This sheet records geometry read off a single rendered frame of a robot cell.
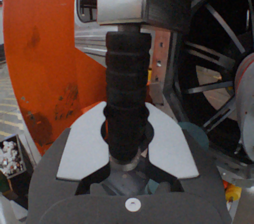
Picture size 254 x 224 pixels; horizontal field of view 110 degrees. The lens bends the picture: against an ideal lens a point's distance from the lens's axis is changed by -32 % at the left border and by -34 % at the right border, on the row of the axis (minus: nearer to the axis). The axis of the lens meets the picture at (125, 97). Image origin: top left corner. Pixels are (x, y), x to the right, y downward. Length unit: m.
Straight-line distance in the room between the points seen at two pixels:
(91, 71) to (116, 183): 0.41
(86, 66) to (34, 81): 0.15
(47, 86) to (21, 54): 0.09
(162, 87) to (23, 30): 0.34
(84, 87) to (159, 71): 0.21
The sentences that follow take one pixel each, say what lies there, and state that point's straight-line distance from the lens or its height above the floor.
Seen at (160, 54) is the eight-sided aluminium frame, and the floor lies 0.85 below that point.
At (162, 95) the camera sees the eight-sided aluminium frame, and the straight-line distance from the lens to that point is 0.34.
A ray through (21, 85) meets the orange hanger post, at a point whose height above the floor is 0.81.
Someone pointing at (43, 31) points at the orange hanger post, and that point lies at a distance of 0.30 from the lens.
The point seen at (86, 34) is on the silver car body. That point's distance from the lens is 0.98.
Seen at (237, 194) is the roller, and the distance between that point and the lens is 0.51.
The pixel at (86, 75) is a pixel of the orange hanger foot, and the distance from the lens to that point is 0.38.
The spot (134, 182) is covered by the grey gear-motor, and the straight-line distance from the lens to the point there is 0.55.
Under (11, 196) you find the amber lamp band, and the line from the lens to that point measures 0.40.
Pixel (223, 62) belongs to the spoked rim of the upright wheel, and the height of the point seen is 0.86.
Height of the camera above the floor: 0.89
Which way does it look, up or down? 28 degrees down
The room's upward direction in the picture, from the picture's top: 3 degrees clockwise
